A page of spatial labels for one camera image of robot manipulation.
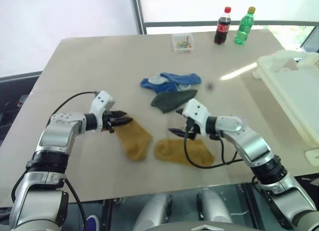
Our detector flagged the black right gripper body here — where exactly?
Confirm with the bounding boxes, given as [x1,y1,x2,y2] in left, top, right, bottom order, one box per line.
[183,117,200,140]

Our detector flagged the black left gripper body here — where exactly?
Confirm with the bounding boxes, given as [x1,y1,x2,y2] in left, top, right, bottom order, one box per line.
[102,111,118,133]

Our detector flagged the dark green sock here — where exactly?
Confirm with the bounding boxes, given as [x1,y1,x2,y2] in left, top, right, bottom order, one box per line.
[150,89,198,115]

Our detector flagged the mustard yellow sock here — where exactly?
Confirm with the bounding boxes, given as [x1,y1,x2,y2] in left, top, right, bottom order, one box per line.
[153,138,215,167]
[114,117,154,162]

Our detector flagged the blue sock with grey toe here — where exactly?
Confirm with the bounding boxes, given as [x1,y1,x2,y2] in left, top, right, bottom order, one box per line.
[140,73,192,94]

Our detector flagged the white plastic basket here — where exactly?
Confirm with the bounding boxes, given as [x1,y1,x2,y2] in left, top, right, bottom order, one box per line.
[251,50,319,165]

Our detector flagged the clear box of coloured pieces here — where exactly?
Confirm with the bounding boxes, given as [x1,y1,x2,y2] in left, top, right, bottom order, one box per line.
[171,32,195,54]

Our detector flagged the silver robot right leg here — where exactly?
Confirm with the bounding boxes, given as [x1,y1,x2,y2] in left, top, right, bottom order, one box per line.
[196,188,233,225]

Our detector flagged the silver robot leg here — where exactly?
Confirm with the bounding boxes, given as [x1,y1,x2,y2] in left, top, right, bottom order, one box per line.
[133,193,173,231]
[196,188,233,225]

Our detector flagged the silver robot left leg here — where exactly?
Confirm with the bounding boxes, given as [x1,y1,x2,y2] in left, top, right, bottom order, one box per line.
[133,193,173,231]

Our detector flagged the cola bottle with red cap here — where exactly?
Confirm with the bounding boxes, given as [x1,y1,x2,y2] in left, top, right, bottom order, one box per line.
[213,6,232,46]

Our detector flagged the silver robot torso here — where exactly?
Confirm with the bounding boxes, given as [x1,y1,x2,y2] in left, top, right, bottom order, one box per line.
[151,221,260,231]

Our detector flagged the black chair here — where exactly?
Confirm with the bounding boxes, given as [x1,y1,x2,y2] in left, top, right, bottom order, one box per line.
[0,71,43,144]

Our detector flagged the purple and white object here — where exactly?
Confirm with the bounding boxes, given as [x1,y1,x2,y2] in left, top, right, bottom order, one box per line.
[86,214,101,231]

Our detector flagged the green bottle with yellow cap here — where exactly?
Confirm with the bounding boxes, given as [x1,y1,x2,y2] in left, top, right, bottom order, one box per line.
[233,6,257,46]

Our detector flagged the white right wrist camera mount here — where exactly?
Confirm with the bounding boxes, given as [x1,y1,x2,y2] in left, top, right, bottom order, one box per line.
[181,99,211,136]

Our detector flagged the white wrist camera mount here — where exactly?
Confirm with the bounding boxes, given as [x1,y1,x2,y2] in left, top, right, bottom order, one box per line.
[181,99,211,136]
[90,90,116,132]

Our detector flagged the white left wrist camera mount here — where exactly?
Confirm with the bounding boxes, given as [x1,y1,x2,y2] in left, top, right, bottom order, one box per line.
[90,90,116,132]

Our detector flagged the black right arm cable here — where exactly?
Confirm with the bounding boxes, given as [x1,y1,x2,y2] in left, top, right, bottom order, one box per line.
[183,121,244,169]

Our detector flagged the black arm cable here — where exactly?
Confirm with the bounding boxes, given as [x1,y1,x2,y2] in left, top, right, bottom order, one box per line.
[47,91,98,124]
[183,121,244,169]

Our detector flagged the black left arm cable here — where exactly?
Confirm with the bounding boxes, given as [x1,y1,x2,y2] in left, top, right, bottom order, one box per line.
[47,91,98,124]

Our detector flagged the dark window frame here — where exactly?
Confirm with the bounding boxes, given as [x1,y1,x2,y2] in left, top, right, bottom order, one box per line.
[129,0,319,35]

